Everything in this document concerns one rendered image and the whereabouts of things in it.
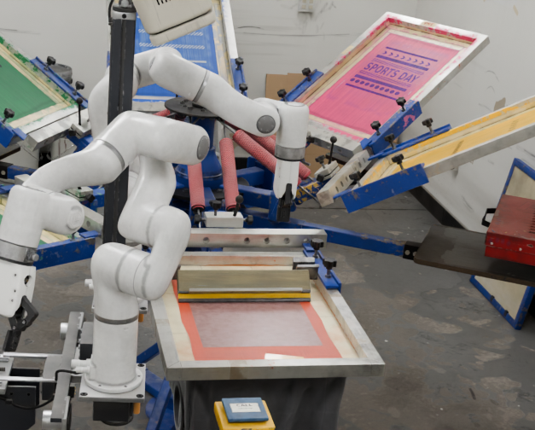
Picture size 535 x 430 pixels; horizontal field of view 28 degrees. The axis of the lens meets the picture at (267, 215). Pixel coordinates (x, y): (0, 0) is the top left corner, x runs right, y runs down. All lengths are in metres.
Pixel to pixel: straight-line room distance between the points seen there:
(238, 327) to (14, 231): 1.24
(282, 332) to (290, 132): 0.70
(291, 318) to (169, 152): 1.14
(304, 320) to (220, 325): 0.26
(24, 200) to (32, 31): 5.33
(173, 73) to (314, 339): 0.92
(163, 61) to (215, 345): 0.84
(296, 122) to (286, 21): 4.85
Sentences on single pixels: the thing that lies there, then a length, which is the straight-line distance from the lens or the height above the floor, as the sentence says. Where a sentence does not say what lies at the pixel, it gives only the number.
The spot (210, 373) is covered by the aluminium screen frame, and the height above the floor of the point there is 0.97.
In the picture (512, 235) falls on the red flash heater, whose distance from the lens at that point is 3.65.
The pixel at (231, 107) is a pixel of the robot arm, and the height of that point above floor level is 1.67.
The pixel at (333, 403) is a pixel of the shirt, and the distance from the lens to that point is 3.02.
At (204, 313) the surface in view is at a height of 0.96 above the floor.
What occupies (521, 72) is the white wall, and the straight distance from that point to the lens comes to 6.09.
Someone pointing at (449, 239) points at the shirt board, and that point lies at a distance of 3.98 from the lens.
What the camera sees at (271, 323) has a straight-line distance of 3.12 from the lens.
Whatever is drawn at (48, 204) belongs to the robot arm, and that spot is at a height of 1.62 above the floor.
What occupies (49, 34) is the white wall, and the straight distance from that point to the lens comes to 7.27.
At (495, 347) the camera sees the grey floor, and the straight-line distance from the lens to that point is 5.44.
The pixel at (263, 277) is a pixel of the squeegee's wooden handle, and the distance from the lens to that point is 3.26.
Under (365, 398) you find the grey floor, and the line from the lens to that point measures 4.77.
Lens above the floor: 2.29
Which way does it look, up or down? 20 degrees down
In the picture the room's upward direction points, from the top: 5 degrees clockwise
